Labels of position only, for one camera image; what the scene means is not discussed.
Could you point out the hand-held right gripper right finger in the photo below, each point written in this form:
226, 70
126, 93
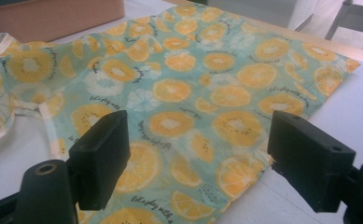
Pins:
309, 165

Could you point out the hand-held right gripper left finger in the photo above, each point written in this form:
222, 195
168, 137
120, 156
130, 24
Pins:
100, 161

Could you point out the fruit print cloth bag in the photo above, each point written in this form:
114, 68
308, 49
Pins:
201, 93

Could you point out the orange plastic basket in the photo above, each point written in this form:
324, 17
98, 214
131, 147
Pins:
61, 18

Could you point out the white cabinet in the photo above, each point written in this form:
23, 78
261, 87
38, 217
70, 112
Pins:
257, 12

